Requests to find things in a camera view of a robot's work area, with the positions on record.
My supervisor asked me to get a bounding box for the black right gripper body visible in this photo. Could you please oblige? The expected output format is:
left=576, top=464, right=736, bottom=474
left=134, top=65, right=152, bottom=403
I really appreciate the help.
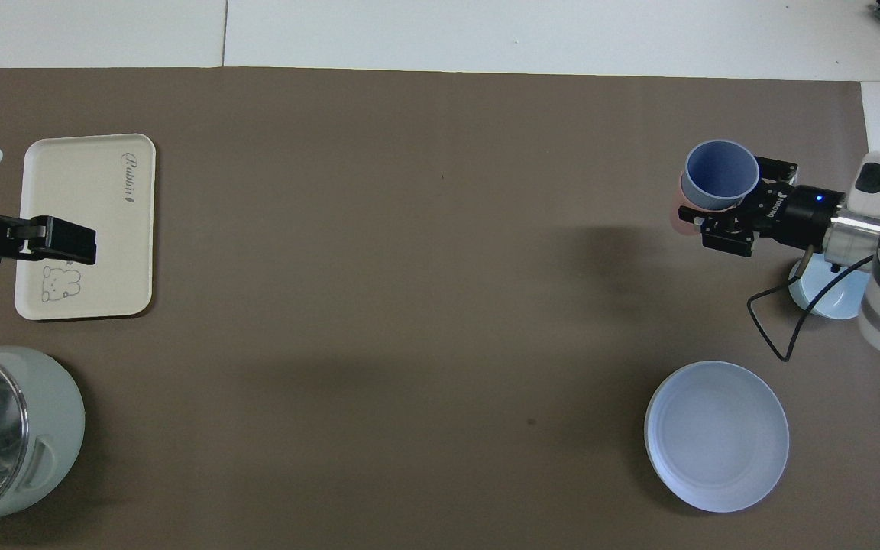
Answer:
left=749, top=182, right=844, bottom=247

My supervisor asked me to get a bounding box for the pink plastic cup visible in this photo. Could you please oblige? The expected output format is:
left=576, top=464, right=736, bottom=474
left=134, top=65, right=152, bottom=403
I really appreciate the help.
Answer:
left=669, top=183, right=708, bottom=236

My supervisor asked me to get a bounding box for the blue plastic cup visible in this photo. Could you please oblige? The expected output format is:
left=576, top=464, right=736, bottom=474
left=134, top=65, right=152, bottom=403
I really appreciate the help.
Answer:
left=681, top=140, right=760, bottom=213

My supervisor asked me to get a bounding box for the cream rectangular rabbit tray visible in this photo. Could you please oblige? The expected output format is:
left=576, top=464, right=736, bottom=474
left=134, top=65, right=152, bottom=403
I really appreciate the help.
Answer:
left=15, top=134, right=157, bottom=321

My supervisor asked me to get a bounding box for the light blue bowl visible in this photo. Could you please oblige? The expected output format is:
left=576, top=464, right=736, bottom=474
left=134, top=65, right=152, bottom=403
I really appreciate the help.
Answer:
left=788, top=256, right=872, bottom=320

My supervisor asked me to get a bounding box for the pale green cooking pot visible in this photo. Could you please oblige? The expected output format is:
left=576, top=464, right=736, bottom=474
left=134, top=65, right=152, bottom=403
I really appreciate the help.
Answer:
left=0, top=346, right=86, bottom=535

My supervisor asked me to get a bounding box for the blue round plate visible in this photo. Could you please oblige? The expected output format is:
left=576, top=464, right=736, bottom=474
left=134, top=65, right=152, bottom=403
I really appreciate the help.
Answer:
left=644, top=361, right=791, bottom=513

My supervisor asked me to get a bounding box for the brown table mat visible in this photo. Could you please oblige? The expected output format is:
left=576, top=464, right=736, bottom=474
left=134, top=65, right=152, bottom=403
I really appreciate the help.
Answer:
left=0, top=67, right=880, bottom=550

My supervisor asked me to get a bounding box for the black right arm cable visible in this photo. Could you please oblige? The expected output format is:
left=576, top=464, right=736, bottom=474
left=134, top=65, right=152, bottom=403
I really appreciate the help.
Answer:
left=747, top=256, right=876, bottom=363

